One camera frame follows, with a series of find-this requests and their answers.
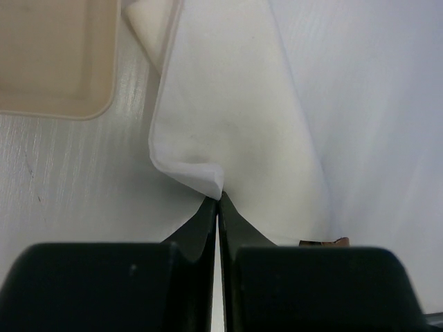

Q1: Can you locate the beige utensil holder case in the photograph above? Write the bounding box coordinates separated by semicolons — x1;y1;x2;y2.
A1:
1;1;121;120

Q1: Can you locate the copper spoon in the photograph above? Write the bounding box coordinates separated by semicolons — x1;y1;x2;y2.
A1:
298;237;350;248

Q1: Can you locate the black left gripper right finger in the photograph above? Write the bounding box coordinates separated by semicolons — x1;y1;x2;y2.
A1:
219;194;430;331

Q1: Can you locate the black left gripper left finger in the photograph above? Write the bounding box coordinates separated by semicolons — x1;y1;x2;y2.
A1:
1;198;217;331

